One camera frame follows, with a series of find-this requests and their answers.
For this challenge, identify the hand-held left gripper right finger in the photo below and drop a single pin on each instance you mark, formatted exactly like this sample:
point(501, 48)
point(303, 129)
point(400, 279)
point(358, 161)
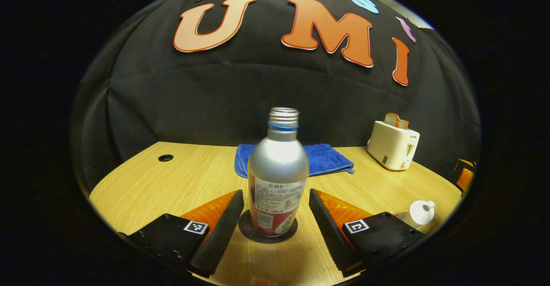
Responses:
point(328, 238)

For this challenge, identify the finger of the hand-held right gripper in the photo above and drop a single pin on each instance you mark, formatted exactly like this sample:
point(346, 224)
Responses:
point(465, 177)

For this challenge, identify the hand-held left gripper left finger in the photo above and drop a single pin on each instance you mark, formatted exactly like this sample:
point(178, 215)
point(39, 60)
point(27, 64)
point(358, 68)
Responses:
point(221, 238)

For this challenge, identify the dark round coaster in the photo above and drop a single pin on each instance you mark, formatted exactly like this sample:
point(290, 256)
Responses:
point(245, 232)

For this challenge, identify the silver water bottle red label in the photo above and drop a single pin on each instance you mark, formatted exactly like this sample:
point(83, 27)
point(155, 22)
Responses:
point(277, 165)

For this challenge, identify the blue towel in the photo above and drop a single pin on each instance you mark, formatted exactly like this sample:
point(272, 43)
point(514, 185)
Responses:
point(331, 159)

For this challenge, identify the white toaster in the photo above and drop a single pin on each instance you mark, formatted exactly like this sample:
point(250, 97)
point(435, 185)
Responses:
point(391, 146)

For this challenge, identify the toast slice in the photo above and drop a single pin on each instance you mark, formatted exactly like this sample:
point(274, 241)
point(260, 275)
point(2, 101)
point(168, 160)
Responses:
point(404, 124)
point(392, 119)

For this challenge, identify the black backdrop cloth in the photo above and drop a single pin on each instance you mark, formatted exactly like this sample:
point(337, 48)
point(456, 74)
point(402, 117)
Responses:
point(258, 84)

